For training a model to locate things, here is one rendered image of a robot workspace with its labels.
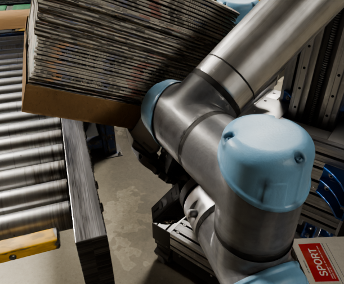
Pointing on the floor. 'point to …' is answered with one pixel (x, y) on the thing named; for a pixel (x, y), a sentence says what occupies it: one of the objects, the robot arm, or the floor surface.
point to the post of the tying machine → (108, 140)
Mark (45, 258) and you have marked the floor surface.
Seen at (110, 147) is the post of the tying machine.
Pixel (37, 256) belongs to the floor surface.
